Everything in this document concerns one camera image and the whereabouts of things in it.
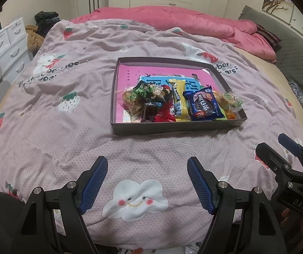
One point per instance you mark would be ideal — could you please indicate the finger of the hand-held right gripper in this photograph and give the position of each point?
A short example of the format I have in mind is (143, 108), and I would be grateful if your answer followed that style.
(290, 144)
(270, 158)

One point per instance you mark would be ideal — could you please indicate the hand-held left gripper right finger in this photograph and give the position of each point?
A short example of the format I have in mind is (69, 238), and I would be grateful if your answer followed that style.
(200, 187)

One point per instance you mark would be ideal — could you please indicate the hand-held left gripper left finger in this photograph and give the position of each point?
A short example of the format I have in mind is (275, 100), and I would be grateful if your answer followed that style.
(94, 187)

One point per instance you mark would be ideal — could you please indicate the orange snack packet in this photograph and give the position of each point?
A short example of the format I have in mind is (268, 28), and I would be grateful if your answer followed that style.
(229, 114)

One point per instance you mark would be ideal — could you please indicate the clear-wrapped rice cake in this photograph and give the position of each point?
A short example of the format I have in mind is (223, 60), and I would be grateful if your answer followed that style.
(225, 99)
(236, 103)

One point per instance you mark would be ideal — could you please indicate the shallow cardboard box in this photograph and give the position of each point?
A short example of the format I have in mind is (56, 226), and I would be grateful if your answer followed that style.
(167, 129)

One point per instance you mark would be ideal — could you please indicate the blue cookie packet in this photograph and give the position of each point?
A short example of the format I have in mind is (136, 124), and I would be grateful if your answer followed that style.
(203, 105)

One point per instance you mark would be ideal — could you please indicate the red snack packet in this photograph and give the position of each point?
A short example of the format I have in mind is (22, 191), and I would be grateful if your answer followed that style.
(167, 111)

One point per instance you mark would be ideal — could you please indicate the blue white stick packet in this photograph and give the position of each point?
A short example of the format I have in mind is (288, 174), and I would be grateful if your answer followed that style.
(177, 105)

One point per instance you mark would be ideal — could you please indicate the clear-wrapped cracker green label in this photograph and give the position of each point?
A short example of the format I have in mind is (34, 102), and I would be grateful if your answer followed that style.
(130, 105)

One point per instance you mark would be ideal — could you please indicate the dark maroon snack packet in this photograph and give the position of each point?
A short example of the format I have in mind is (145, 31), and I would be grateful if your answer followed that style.
(150, 111)

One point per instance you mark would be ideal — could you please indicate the yellow snack packet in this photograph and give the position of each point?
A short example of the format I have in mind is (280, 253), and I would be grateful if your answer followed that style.
(181, 88)

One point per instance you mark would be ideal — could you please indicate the black green pea packet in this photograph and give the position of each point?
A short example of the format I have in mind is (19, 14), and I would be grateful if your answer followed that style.
(140, 91)

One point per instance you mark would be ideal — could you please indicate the blue patterned cloth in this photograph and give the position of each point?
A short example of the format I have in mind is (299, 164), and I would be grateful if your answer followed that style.
(302, 98)

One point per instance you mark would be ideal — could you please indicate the pink strawberry printed blanket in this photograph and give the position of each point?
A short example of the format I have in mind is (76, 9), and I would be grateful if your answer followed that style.
(74, 137)

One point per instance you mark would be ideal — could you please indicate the beige bedsheet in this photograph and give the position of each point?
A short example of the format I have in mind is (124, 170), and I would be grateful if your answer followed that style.
(273, 76)

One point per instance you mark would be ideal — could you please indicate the dark striped pillow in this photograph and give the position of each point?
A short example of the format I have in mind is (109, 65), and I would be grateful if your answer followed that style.
(269, 35)

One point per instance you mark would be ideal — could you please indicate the pink book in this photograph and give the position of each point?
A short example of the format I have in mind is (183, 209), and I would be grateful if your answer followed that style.
(130, 74)

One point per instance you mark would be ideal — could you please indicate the brown plush cloth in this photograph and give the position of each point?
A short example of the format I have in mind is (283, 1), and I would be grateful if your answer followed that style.
(33, 39)

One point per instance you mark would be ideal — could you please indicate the white drawer unit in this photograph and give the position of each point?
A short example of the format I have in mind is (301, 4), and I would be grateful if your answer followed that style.
(8, 45)

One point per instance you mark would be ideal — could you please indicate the pink quilt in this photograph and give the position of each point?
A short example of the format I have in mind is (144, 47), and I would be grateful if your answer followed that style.
(167, 18)

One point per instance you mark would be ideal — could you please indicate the dark clothes pile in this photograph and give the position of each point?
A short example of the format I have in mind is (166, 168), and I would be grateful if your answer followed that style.
(45, 18)

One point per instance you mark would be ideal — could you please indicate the tree painting wall panel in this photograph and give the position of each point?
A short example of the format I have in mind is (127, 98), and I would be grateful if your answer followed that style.
(298, 18)
(275, 0)

